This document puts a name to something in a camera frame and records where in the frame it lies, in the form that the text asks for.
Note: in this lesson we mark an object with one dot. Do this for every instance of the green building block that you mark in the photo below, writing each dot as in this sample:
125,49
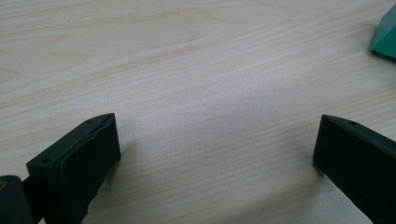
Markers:
387,37

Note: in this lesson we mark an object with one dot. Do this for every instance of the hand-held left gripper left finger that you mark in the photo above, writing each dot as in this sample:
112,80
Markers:
81,161

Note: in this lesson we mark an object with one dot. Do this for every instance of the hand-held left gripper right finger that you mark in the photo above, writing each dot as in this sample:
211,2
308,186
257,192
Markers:
358,161

